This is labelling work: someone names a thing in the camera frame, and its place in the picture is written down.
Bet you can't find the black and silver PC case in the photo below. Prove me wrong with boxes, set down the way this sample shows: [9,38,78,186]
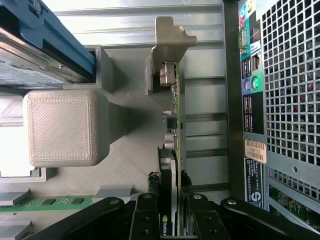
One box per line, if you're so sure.
[221,0,320,240]

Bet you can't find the grey printed parts rack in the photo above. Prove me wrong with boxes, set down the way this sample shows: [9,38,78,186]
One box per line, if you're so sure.
[0,44,187,240]

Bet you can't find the green RAM stick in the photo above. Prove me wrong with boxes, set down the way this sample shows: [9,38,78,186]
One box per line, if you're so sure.
[0,196,91,214]

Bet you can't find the hard disk with blue carrier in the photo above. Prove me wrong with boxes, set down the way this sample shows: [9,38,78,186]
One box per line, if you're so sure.
[0,0,97,88]

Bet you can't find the silver CPU chip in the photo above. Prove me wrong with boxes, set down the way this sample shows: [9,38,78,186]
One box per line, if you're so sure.
[0,126,32,178]

